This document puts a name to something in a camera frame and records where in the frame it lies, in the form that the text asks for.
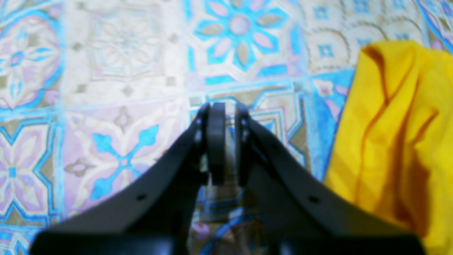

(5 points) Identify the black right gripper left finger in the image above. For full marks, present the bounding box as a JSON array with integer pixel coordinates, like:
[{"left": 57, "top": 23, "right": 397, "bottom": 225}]
[{"left": 30, "top": 103, "right": 226, "bottom": 255}]

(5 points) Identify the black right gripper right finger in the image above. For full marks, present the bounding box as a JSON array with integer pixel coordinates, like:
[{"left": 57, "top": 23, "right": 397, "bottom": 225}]
[{"left": 235, "top": 103, "right": 426, "bottom": 255}]

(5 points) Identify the yellow T-shirt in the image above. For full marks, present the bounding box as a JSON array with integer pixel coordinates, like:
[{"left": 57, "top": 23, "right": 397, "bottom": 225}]
[{"left": 324, "top": 41, "right": 453, "bottom": 255}]

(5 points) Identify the patterned blue tile tablecloth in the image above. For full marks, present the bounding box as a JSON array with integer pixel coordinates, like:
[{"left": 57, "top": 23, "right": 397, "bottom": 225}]
[{"left": 0, "top": 0, "right": 452, "bottom": 255}]

